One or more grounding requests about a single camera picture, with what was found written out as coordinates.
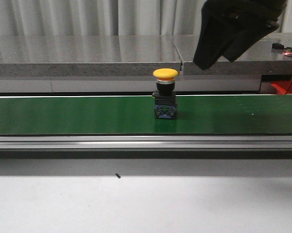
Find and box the grey stone countertop slab right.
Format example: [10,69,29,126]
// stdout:
[172,33,292,75]

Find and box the white cabinet panel under counter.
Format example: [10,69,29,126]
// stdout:
[0,75,261,93]

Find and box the red plastic bin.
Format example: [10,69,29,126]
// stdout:
[271,81,292,95]

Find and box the aluminium conveyor side rail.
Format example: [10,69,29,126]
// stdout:
[0,135,292,151]

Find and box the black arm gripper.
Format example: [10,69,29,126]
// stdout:
[193,0,287,70]

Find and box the grey curtain backdrop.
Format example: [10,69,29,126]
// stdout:
[0,0,292,37]

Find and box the grey stone countertop slab left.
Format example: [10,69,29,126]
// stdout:
[0,35,181,77]

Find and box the black connector plug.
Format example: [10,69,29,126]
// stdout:
[272,43,285,50]

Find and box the grey stone countertop slab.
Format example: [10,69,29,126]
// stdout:
[172,33,292,75]
[0,35,181,77]

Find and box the green conveyor belt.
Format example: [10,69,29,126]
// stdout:
[0,95,292,135]

